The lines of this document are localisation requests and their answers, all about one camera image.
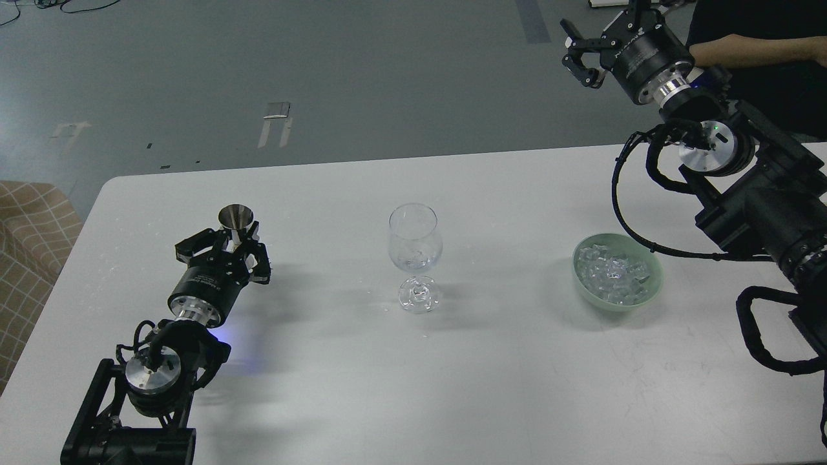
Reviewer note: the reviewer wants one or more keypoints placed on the seated person in black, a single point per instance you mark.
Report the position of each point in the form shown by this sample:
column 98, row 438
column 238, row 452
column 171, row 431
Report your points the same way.
column 775, row 52

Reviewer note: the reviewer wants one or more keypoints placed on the clear wine glass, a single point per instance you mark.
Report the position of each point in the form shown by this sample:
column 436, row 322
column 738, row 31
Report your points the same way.
column 415, row 246

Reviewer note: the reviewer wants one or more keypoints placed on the green bowl of ice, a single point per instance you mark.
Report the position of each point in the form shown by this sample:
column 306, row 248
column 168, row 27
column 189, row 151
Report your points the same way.
column 614, row 273

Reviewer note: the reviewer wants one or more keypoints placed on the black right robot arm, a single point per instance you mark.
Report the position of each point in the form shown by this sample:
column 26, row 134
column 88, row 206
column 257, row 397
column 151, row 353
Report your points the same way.
column 759, row 188

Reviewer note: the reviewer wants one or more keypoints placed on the tan checked armchair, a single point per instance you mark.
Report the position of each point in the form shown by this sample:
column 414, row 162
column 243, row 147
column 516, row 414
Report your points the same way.
column 39, row 227

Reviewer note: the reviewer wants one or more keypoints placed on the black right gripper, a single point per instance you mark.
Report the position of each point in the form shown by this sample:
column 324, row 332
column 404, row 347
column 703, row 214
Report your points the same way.
column 646, row 55

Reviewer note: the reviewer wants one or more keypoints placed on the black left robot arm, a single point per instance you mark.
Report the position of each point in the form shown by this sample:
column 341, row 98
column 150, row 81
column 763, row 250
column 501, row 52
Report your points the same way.
column 137, row 407

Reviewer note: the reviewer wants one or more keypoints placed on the steel cocktail jigger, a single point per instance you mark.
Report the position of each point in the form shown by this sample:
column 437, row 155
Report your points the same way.
column 237, row 220

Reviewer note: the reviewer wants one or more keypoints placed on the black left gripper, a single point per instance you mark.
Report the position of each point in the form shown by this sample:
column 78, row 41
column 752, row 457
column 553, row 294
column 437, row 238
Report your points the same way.
column 214, row 278

